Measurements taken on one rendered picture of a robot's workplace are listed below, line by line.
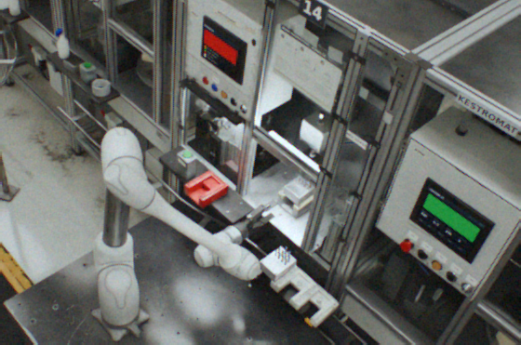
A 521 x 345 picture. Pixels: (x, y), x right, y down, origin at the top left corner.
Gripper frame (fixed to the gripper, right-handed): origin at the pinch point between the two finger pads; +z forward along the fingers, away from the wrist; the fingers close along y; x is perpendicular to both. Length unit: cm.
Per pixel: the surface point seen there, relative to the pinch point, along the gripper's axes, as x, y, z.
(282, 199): 4.3, -5.4, 13.5
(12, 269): 115, -99, -77
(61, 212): 135, -100, -33
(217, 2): 46, 81, 2
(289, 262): -21.5, -8.1, -8.1
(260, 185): 19.8, -9.8, 14.8
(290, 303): -33.1, -15.5, -18.2
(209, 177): 35.6, -5.1, -3.7
